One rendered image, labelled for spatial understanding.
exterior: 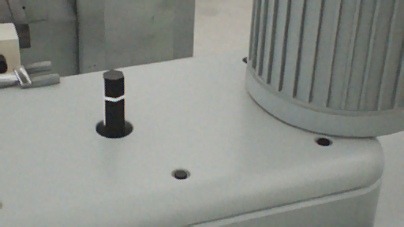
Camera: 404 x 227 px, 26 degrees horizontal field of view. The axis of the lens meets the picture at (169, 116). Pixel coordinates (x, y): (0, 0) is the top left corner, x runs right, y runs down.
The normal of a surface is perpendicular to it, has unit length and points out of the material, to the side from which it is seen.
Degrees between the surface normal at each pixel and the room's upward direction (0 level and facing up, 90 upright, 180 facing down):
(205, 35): 0
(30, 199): 0
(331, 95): 90
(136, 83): 0
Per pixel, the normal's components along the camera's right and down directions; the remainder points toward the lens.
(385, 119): 0.29, 0.51
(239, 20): 0.02, -0.84
